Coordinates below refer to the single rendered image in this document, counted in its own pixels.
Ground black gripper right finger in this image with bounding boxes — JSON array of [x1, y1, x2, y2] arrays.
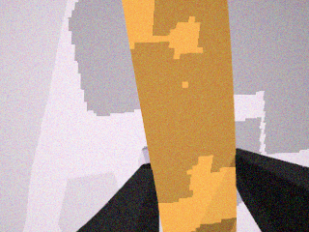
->
[[236, 148, 309, 232]]

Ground orange bar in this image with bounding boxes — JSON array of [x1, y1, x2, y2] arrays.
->
[[121, 0, 237, 232]]

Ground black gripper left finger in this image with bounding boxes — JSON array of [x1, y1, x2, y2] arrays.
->
[[77, 163, 159, 232]]

